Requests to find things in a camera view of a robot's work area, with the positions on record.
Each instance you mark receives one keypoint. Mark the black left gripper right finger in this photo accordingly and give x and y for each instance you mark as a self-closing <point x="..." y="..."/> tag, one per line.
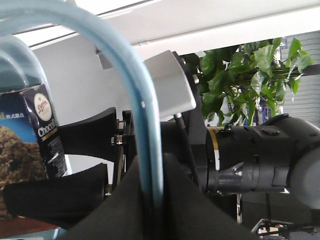
<point x="189" y="214"/>

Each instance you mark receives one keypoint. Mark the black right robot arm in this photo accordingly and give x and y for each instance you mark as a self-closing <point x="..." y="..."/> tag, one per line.
<point x="282" y="153"/>

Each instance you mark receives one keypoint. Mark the blue chocolate cookie box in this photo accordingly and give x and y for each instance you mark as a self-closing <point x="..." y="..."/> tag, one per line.
<point x="30" y="145"/>

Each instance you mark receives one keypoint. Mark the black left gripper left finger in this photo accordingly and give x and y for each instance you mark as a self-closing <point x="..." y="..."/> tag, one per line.
<point x="121" y="216"/>

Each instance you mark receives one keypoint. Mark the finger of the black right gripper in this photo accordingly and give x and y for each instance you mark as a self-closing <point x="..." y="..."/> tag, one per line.
<point x="62" y="201"/>

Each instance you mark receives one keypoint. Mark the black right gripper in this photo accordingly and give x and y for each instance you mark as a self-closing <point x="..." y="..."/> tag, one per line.
<point x="106" y="137"/>

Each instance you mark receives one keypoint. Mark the large potted green plant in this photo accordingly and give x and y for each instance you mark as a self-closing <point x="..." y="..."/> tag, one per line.
<point x="235" y="81"/>

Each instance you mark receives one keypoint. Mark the light blue shopping basket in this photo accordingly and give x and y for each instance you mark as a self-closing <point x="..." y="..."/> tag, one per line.
<point x="18" y="15"/>

